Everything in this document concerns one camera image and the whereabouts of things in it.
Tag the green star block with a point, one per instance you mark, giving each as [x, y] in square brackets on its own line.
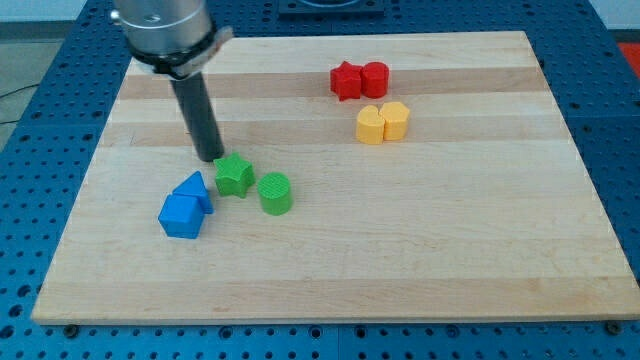
[234, 175]

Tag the yellow heart block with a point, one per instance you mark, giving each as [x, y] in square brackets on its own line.
[369, 126]

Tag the wooden board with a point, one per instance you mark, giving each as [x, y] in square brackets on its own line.
[483, 212]

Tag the blue triangle block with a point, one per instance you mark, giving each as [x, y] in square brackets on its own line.
[194, 186]

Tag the red cylinder block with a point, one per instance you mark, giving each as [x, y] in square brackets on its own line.
[374, 79]

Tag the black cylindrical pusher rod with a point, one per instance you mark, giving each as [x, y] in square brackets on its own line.
[195, 105]

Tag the red star block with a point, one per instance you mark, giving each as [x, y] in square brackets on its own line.
[345, 81]

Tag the yellow pentagon block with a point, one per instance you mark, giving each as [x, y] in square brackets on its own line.
[395, 115]

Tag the green cylinder block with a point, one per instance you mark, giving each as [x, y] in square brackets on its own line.
[275, 194]

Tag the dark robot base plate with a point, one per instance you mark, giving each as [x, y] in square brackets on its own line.
[296, 8]

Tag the blue cube block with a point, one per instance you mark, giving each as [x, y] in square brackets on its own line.
[181, 216]

